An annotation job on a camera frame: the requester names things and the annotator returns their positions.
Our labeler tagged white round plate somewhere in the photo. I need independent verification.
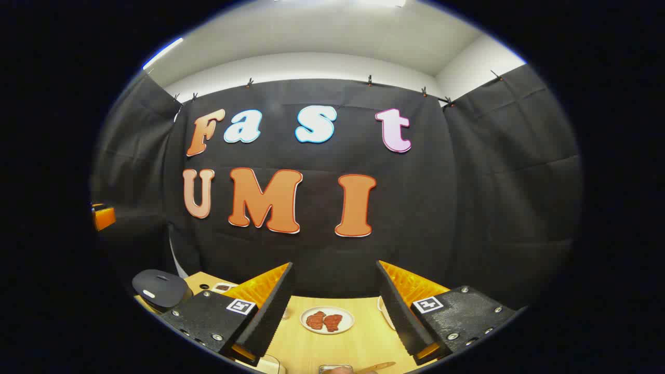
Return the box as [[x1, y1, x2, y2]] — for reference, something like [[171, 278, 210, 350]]
[[300, 306, 355, 335]]

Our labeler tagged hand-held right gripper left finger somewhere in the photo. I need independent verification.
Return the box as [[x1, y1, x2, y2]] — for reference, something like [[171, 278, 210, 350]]
[[157, 262, 296, 367]]

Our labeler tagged white toaster cable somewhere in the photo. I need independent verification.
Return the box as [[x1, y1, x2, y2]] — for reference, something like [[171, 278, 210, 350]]
[[377, 296, 396, 331]]

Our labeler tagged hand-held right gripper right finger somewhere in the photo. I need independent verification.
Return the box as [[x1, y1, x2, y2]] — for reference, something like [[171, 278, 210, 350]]
[[376, 260, 521, 366]]

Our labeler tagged black and silver rice cooker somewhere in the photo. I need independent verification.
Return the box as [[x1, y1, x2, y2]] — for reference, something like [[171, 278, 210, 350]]
[[132, 269, 193, 312]]

